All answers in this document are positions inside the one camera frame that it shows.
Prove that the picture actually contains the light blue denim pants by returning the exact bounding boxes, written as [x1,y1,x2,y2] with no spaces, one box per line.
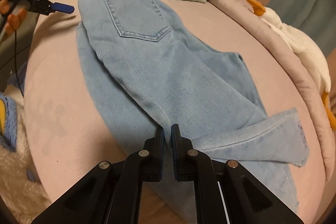
[76,0,309,223]

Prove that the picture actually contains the person's left hand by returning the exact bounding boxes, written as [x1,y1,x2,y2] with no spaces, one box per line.
[1,0,27,36]

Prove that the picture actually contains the blue yellow slipper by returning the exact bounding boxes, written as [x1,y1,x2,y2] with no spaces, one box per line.
[1,93,18,152]

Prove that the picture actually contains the pink quilted comforter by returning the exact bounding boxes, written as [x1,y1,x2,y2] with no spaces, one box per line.
[210,0,335,180]

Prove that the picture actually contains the white goose plush toy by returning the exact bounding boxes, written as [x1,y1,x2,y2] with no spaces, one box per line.
[246,0,335,130]

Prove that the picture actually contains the teal curtain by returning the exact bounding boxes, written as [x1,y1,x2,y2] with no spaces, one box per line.
[268,0,335,57]

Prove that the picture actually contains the black cable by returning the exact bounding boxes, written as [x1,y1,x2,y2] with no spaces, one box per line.
[12,29,26,98]

